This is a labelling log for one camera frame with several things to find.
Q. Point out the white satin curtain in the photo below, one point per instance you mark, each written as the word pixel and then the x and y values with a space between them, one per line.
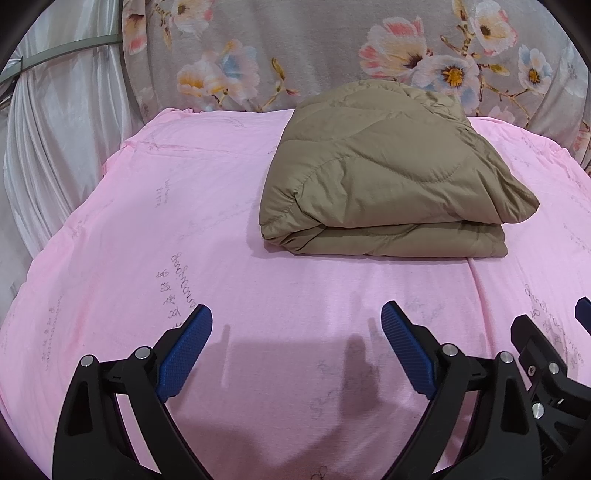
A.
pixel 55 138

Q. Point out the grey band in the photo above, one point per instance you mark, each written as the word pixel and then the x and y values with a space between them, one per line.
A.
pixel 69 48

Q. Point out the olive quilted jacket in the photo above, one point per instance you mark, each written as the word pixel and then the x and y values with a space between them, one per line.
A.
pixel 378 175

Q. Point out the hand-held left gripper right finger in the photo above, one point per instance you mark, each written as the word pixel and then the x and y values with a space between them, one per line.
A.
pixel 408 350

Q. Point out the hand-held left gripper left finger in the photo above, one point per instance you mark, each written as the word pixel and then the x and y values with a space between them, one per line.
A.
pixel 184 355

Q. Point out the grey floral cloth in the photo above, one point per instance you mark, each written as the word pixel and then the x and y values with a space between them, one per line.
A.
pixel 314 46

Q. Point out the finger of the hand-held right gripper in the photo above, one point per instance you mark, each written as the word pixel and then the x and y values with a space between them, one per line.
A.
pixel 584 314
pixel 531 341

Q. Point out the pink printed bedsheet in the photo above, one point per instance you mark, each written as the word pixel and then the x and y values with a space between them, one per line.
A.
pixel 138 221

